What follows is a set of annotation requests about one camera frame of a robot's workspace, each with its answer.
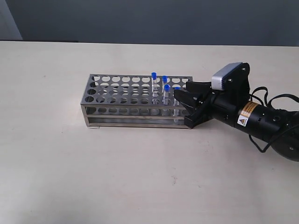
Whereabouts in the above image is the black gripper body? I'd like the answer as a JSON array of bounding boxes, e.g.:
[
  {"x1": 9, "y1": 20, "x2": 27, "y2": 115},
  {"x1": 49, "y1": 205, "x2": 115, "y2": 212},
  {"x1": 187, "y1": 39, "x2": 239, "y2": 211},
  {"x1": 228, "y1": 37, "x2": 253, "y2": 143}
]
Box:
[{"x1": 208, "y1": 62, "x2": 250, "y2": 126}]

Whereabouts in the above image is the blue capped tube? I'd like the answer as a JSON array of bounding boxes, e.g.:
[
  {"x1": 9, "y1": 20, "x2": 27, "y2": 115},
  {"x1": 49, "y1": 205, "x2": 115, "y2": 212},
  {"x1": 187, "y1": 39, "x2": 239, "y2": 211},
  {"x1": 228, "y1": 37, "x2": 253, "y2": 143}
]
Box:
[
  {"x1": 162, "y1": 76, "x2": 168, "y2": 92},
  {"x1": 163, "y1": 84, "x2": 170, "y2": 105},
  {"x1": 151, "y1": 72, "x2": 158, "y2": 105},
  {"x1": 173, "y1": 87, "x2": 180, "y2": 123}
]

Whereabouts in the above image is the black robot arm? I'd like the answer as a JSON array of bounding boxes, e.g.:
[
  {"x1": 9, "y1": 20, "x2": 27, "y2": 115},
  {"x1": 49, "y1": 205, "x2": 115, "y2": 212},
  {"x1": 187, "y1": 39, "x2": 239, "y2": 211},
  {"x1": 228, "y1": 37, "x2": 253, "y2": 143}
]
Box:
[{"x1": 174, "y1": 62, "x2": 299, "y2": 161}]

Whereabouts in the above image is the stainless steel test tube rack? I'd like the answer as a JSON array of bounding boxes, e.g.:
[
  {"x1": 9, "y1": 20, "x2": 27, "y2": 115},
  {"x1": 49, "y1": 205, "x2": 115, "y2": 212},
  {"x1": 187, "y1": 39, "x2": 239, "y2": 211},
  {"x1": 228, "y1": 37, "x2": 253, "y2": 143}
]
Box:
[{"x1": 80, "y1": 74, "x2": 192, "y2": 129}]

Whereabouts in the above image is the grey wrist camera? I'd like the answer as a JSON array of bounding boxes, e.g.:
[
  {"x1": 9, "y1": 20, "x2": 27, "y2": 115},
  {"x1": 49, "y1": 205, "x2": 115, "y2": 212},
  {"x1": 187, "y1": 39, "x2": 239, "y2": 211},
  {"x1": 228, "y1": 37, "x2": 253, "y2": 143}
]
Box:
[{"x1": 211, "y1": 62, "x2": 242, "y2": 91}]

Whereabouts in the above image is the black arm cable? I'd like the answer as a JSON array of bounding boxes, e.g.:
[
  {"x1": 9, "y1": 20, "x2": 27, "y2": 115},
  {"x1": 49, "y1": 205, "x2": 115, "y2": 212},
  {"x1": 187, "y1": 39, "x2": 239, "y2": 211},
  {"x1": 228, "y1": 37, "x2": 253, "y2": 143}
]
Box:
[{"x1": 247, "y1": 86, "x2": 299, "y2": 154}]

